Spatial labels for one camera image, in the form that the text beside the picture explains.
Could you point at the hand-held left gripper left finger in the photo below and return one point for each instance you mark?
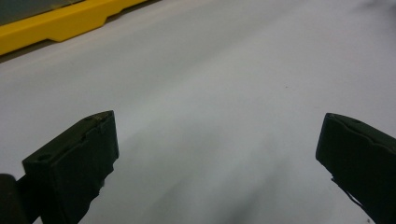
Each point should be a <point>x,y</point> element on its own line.
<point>71,165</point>

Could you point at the yellow drawer organizer cabinet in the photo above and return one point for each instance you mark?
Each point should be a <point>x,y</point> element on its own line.
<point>46,31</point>

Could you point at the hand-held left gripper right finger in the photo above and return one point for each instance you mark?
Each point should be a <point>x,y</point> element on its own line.
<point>361,158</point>

